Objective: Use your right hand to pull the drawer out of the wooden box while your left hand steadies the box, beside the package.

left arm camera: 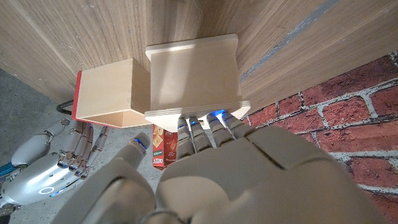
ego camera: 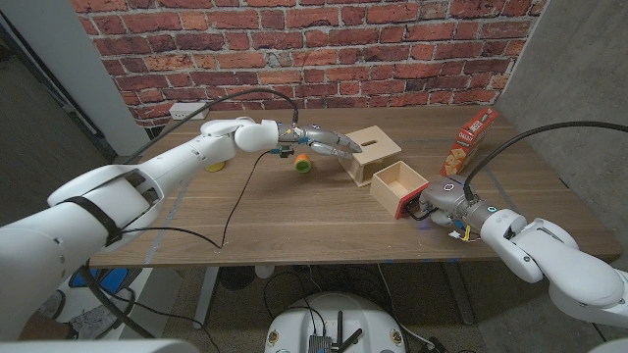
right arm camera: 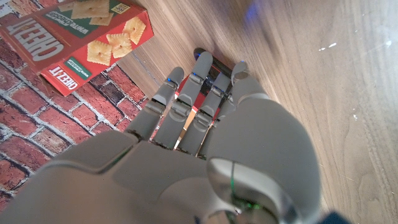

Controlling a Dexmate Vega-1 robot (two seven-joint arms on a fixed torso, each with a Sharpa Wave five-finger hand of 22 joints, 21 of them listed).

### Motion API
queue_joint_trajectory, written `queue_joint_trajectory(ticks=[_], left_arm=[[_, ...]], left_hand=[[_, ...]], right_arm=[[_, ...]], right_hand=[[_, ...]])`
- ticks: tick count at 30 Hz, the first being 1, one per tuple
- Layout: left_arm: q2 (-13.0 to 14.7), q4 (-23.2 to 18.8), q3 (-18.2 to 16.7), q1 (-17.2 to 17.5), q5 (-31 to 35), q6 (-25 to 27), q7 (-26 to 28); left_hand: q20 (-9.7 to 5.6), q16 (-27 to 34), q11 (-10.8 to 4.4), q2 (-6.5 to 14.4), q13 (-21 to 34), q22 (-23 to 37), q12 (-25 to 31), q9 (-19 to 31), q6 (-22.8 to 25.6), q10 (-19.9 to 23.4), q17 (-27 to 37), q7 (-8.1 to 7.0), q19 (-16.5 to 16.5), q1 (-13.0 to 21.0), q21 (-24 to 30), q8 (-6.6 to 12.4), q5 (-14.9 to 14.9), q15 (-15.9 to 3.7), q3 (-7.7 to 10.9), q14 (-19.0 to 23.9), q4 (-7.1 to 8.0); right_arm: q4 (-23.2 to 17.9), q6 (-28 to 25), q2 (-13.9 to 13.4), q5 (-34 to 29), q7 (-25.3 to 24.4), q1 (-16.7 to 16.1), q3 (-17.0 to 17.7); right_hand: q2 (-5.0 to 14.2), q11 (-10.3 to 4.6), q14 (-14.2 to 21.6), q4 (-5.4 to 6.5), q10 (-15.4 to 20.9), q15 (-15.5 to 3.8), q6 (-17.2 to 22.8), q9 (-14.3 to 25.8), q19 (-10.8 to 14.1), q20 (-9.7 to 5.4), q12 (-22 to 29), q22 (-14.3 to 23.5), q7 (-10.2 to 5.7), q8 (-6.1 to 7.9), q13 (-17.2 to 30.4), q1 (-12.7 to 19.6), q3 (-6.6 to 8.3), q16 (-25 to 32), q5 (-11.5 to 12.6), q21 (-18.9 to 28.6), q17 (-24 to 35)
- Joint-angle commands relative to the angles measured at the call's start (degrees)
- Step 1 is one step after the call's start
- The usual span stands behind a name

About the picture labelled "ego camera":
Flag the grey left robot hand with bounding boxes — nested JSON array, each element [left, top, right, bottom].
[[277, 123, 364, 161]]

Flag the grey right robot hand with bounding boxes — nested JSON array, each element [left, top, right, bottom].
[[419, 175, 501, 231]]

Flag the wooden drawer with red front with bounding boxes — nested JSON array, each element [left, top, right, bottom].
[[369, 160, 431, 221]]

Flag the wooden box with slot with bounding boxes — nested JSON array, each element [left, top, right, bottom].
[[339, 125, 402, 188]]

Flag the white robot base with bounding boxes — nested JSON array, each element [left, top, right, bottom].
[[264, 292, 407, 353]]

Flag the red cracker package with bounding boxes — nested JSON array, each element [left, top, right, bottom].
[[440, 107, 499, 178]]

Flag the small grey computer box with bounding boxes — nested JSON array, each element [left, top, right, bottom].
[[307, 334, 334, 353]]

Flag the grey tape strip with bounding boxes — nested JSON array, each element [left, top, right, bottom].
[[478, 161, 511, 212], [143, 183, 190, 266]]

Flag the red brick printed backdrop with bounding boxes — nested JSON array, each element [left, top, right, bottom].
[[71, 0, 549, 128]]

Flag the grey table leg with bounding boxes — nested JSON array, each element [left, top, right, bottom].
[[443, 262, 476, 326]]

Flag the white power outlet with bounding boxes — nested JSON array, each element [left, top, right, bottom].
[[168, 101, 210, 121]]

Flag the black power strip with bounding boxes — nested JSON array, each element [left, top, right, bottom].
[[424, 335, 450, 353]]

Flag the white table leg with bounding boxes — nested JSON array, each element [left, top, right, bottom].
[[192, 266, 221, 330]]

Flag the blue and white object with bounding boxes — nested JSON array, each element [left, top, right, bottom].
[[38, 267, 143, 339]]

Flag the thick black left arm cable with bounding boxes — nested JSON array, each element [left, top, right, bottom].
[[122, 88, 300, 167]]

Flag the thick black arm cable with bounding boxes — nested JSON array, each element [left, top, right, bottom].
[[462, 120, 628, 203], [122, 88, 300, 167]]

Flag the yellow white wire connector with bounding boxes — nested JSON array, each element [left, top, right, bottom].
[[448, 224, 480, 244]]

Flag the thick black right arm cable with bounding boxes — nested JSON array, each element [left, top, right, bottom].
[[462, 120, 628, 203]]

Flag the thin black cable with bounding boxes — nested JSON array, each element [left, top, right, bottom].
[[120, 150, 272, 251]]

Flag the black strap on left arm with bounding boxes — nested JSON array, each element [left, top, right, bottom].
[[61, 195, 124, 248]]

